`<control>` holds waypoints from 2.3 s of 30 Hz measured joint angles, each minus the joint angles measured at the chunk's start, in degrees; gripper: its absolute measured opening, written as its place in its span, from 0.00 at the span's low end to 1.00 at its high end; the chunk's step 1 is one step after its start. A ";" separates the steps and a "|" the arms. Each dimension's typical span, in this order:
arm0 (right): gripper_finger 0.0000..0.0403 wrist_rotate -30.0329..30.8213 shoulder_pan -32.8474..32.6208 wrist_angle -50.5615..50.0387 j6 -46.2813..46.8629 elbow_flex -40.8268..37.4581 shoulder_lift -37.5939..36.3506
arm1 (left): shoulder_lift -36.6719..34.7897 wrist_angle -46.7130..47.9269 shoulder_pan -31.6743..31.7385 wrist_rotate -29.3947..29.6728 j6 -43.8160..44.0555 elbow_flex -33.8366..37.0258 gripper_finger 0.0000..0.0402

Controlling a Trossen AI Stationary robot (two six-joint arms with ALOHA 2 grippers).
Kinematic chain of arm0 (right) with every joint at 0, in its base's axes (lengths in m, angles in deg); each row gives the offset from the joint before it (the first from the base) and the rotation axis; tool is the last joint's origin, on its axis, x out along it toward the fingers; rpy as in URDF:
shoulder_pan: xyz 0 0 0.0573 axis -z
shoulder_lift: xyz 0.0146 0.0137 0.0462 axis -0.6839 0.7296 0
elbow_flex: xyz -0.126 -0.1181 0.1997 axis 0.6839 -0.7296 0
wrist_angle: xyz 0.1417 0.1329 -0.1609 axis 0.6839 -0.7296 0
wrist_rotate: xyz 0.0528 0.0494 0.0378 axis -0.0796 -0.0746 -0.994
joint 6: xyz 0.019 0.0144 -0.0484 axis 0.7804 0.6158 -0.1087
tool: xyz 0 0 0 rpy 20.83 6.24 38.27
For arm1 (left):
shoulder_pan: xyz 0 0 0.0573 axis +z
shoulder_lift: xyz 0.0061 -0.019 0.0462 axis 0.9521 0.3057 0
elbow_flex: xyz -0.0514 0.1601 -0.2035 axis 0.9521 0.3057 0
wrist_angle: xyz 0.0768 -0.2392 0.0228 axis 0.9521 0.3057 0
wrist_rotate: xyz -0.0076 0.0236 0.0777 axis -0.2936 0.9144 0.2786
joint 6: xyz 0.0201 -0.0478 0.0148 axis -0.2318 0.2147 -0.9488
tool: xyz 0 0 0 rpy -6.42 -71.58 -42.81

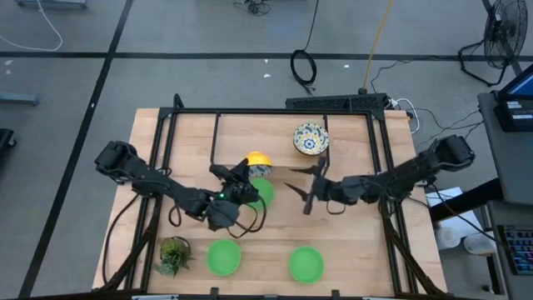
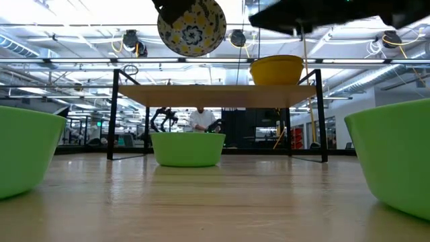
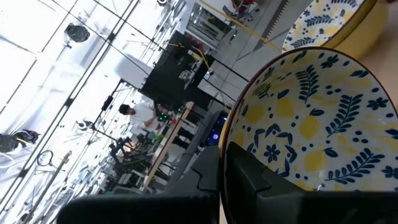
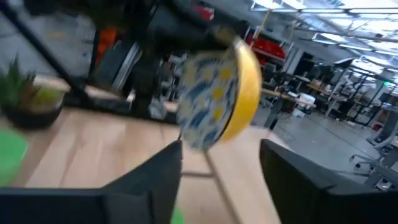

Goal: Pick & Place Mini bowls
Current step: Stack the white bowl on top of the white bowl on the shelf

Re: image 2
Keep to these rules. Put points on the red cabinet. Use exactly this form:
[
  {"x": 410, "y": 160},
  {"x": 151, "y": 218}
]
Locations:
[{"x": 296, "y": 138}]

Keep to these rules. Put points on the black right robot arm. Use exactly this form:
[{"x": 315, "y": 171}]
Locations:
[{"x": 403, "y": 13}]

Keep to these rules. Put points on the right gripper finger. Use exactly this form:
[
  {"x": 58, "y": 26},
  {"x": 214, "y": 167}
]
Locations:
[{"x": 279, "y": 18}]

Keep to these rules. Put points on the long ceiling light strip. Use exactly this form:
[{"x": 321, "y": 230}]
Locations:
[{"x": 84, "y": 60}]

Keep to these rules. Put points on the green plastic bowl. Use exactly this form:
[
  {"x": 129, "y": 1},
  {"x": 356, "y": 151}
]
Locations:
[
  {"x": 188, "y": 149},
  {"x": 27, "y": 151},
  {"x": 396, "y": 154}
]

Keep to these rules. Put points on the person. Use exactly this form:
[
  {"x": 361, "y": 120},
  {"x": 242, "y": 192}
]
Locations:
[{"x": 201, "y": 119}]

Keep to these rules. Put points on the wooden shelf with black legs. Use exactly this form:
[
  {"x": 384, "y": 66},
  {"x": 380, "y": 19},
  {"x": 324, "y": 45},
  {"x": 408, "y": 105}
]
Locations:
[{"x": 218, "y": 95}]

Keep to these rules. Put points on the silver ventilation duct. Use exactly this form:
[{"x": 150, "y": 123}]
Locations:
[
  {"x": 369, "y": 79},
  {"x": 20, "y": 47}
]

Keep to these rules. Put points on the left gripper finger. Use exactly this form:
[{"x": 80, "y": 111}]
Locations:
[{"x": 173, "y": 10}]

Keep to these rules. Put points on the black background robot arm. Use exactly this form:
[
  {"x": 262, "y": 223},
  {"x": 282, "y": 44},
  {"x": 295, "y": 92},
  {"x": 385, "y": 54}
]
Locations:
[{"x": 168, "y": 116}]

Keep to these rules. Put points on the black aluminium table frame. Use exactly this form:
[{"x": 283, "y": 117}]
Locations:
[{"x": 336, "y": 152}]

